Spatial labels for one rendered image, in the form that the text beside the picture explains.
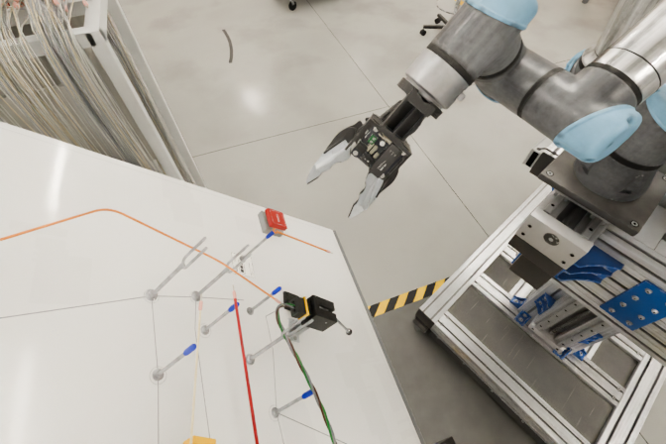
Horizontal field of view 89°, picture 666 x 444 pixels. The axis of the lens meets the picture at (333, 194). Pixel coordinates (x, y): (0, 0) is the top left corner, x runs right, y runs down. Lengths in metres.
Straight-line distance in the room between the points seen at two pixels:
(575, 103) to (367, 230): 1.71
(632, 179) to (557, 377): 1.07
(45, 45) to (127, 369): 0.63
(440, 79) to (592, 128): 0.18
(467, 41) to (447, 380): 1.62
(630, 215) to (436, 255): 1.27
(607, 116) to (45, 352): 0.67
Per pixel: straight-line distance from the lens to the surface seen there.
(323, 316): 0.65
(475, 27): 0.46
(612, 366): 1.99
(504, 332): 1.80
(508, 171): 2.67
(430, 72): 0.45
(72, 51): 0.90
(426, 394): 1.84
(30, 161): 0.66
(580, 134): 0.49
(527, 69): 0.53
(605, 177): 0.97
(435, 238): 2.15
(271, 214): 0.81
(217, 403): 0.57
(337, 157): 0.51
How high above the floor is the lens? 1.78
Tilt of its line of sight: 53 degrees down
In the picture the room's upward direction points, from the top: straight up
